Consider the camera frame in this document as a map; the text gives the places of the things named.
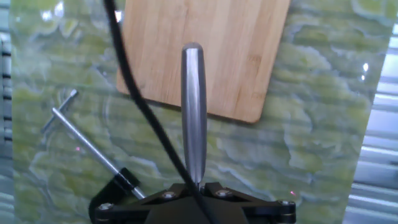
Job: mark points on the bamboo cutting board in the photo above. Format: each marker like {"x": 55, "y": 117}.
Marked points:
{"x": 236, "y": 56}

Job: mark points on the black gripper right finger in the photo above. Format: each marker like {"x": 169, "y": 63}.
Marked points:
{"x": 264, "y": 210}

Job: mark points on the green marble pattern mat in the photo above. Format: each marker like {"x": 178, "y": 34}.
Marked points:
{"x": 280, "y": 155}

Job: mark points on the steel cleaver knife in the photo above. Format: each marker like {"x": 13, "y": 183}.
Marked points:
{"x": 194, "y": 118}

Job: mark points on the black C-clamp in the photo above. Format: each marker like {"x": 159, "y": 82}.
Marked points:
{"x": 105, "y": 194}

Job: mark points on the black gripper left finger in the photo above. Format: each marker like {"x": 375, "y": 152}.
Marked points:
{"x": 130, "y": 208}

